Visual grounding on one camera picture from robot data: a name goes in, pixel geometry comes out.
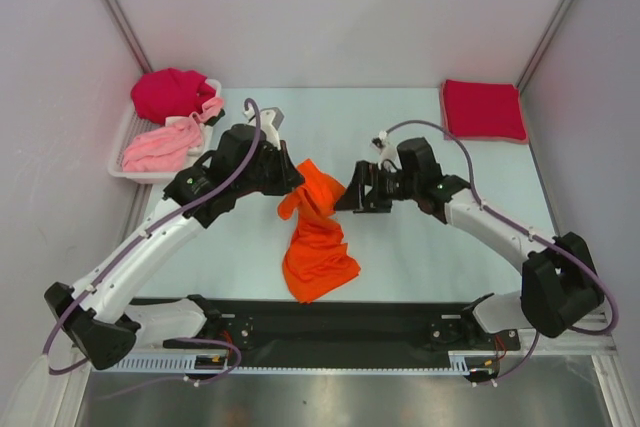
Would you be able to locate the orange t shirt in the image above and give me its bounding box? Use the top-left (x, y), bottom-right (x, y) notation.
top-left (277, 159), bottom-right (361, 304)

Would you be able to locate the folded red t shirt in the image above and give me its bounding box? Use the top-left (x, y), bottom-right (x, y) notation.
top-left (442, 79), bottom-right (527, 142)

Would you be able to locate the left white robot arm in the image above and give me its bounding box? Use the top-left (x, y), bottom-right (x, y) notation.
top-left (44, 122), bottom-right (304, 370)

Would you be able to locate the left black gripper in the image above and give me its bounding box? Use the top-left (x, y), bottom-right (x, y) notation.
top-left (234, 140), bottom-right (304, 197)

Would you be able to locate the white slotted cable duct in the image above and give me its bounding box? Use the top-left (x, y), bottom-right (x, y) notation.
top-left (102, 352), bottom-right (497, 376)

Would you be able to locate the crumpled magenta t shirt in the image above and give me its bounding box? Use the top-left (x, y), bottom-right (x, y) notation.
top-left (130, 68), bottom-right (219, 125)

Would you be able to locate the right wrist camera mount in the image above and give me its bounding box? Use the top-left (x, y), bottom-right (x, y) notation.
top-left (371, 131), bottom-right (397, 171)

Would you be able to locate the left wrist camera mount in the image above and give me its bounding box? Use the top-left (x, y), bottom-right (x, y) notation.
top-left (243, 106), bottom-right (284, 149)

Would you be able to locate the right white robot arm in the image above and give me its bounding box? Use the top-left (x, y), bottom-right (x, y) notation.
top-left (334, 138), bottom-right (605, 348)

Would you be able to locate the aluminium frame rail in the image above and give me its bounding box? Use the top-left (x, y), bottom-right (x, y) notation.
top-left (69, 311), bottom-right (619, 356)

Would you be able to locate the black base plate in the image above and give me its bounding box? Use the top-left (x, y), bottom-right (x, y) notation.
top-left (99, 296), bottom-right (521, 369)

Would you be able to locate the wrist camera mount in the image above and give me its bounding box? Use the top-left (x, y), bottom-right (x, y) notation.
top-left (371, 131), bottom-right (397, 171)
top-left (243, 106), bottom-right (284, 149)

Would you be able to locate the crumpled pink t shirt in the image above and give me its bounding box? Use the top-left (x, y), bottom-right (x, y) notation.
top-left (122, 97), bottom-right (225, 172)

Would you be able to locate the white plastic basket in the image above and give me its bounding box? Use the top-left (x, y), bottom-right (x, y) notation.
top-left (106, 78), bottom-right (222, 184)

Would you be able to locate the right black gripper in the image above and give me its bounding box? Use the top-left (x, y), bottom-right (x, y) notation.
top-left (334, 159), bottom-right (420, 213)

